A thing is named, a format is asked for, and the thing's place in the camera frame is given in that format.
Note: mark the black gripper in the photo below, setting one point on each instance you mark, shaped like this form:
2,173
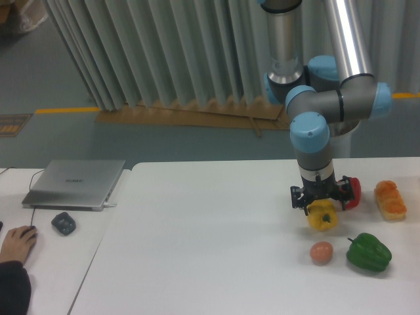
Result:
340,191

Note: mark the yellow bell pepper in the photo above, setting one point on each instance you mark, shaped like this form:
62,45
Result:
322,215

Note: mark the black computer mouse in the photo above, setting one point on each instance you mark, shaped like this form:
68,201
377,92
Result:
28,233

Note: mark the black sleeved forearm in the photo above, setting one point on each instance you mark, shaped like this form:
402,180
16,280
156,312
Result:
15,288

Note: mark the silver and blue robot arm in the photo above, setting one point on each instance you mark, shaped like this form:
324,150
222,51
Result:
329,90

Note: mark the red bell pepper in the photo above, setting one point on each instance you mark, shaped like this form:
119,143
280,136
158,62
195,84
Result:
357,193

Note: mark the green bell pepper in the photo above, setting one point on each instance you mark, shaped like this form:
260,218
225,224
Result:
368,253

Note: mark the bare person hand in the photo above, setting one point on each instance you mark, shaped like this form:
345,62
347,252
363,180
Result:
14,249

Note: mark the brown egg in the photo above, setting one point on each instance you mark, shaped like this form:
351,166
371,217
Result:
321,252

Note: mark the orange bread loaf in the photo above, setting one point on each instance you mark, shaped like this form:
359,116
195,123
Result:
389,201

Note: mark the brown cardboard sheet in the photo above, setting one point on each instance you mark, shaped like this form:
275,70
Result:
257,116

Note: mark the silver closed laptop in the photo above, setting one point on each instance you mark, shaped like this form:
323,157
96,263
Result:
75,184

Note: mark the pale green folding curtain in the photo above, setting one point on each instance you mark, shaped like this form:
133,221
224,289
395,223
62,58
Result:
132,51

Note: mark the black small controller device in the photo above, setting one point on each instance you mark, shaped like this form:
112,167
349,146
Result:
64,224

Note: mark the white cable connector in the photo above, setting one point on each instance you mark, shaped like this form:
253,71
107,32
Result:
107,205

